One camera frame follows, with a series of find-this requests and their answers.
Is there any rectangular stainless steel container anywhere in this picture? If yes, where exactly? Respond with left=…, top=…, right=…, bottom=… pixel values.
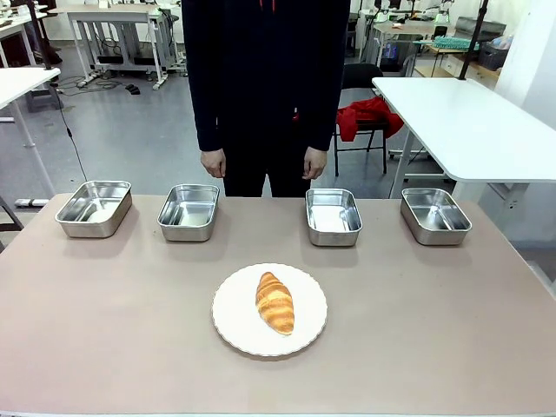
left=156, top=183, right=221, bottom=242
left=400, top=187, right=473, bottom=247
left=305, top=188, right=363, bottom=248
left=54, top=180, right=133, bottom=239

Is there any white scalloped plate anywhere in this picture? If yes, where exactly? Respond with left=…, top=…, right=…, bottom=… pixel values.
left=211, top=262, right=328, bottom=358

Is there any person's dark clothed body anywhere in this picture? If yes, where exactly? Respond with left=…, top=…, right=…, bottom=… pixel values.
left=181, top=0, right=352, bottom=198

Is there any white desk with metal leg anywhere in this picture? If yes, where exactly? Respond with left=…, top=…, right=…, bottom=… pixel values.
left=0, top=66, right=62, bottom=207

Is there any black folding chair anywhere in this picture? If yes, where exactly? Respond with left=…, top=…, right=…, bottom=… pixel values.
left=333, top=63, right=388, bottom=177

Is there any black camera stand pole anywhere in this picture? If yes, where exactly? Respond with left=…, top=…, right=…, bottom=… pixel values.
left=458, top=0, right=488, bottom=81

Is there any large white desk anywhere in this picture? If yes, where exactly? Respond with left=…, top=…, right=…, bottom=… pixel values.
left=371, top=76, right=556, bottom=209

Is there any golden brown croissant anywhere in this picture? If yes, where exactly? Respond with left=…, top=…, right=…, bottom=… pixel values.
left=255, top=271, right=295, bottom=336

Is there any black cable on floor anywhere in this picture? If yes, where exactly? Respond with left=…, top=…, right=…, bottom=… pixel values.
left=50, top=82, right=89, bottom=183

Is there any red jacket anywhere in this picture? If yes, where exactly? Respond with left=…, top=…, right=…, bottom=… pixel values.
left=336, top=96, right=405, bottom=142

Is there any wooden workbench with clutter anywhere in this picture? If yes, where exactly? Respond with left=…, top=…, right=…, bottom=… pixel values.
left=373, top=17, right=505, bottom=83

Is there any grey workbench with white legs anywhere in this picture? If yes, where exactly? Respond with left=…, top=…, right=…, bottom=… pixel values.
left=47, top=3, right=180, bottom=91

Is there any black tripod pole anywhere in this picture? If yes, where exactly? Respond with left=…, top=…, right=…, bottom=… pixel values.
left=27, top=0, right=54, bottom=70

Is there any teal basket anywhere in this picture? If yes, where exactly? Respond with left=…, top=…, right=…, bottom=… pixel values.
left=433, top=35, right=480, bottom=51

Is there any person's right hand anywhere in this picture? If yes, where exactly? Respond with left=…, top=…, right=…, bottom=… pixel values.
left=200, top=148, right=227, bottom=179

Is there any person's left hand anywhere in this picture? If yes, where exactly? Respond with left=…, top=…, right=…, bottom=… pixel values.
left=302, top=146, right=327, bottom=181

